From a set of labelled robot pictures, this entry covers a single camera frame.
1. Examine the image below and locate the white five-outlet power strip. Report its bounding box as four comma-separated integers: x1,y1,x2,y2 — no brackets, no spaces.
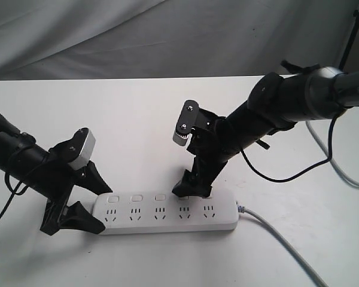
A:
92,191,239,235

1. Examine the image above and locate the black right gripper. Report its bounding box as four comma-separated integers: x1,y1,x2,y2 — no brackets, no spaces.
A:
172,108,242,198

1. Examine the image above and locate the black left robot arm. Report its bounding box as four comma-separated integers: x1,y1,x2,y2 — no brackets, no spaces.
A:
0,114,111,236

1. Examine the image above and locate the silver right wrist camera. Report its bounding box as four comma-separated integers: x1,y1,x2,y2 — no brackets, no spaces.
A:
173,100,199,146

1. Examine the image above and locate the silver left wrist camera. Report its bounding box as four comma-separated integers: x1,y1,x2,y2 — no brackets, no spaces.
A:
67,127,96,170

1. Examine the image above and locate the grey backdrop cloth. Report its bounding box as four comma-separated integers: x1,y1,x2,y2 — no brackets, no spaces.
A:
0,1,359,80

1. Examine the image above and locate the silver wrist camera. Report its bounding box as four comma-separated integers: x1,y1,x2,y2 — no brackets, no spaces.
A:
67,127,96,170
173,100,199,146

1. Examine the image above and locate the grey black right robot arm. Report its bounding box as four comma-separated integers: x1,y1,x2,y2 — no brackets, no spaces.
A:
172,61,359,198

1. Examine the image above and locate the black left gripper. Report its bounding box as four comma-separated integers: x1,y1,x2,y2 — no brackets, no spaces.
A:
40,139,112,236

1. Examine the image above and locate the grey cable with plug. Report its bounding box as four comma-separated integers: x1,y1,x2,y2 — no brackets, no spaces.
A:
235,119,359,287

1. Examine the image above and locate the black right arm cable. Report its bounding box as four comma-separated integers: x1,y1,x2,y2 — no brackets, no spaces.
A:
241,106,359,182

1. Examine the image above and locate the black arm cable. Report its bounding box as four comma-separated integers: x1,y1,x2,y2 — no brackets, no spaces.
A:
241,106,359,182
0,139,53,233

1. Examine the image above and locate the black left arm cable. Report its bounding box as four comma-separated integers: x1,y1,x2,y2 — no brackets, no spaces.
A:
0,139,53,233

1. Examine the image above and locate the black tripod stand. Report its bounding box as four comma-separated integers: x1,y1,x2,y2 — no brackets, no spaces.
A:
337,7,359,70

